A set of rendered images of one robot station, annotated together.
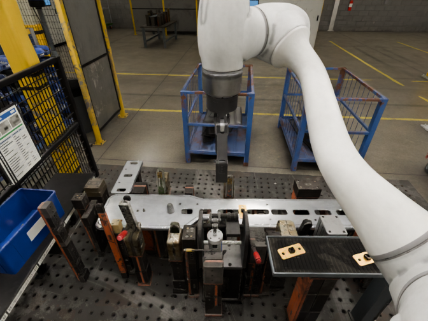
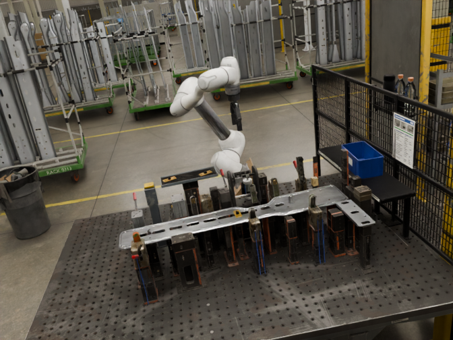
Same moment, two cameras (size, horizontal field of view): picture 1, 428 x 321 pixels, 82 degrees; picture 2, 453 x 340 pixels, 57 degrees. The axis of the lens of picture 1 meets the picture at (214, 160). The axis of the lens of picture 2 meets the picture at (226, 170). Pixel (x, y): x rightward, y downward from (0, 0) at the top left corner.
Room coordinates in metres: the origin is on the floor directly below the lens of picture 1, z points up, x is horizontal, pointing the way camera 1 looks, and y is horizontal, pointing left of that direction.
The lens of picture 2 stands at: (2.98, -0.51, 2.25)
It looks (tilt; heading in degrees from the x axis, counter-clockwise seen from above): 23 degrees down; 171
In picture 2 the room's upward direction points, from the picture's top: 8 degrees counter-clockwise
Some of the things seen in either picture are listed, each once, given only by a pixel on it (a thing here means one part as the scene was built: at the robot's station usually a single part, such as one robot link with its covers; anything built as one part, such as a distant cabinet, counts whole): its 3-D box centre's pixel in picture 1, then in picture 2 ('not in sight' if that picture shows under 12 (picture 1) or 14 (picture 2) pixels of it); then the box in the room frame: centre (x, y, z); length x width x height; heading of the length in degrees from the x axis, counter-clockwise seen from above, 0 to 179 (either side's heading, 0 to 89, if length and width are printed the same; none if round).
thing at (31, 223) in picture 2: not in sight; (23, 202); (-1.57, -2.09, 0.36); 0.54 x 0.50 x 0.73; 175
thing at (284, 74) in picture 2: not in sight; (247, 51); (-6.21, 1.82, 0.88); 1.91 x 1.00 x 1.76; 82
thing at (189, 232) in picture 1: (192, 263); (264, 203); (0.60, 0.09, 0.91); 0.07 x 0.05 x 0.42; 179
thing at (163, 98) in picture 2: not in sight; (148, 67); (-6.29, -0.38, 0.88); 1.91 x 1.00 x 1.76; 176
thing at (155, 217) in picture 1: (246, 211); (234, 216); (0.82, -0.16, 1.00); 1.38 x 0.22 x 0.02; 89
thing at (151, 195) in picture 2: (379, 293); (156, 216); (0.48, -0.62, 0.92); 0.08 x 0.08 x 0.44; 89
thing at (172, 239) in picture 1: (178, 262); (275, 206); (0.63, 0.16, 0.88); 0.11 x 0.09 x 0.37; 179
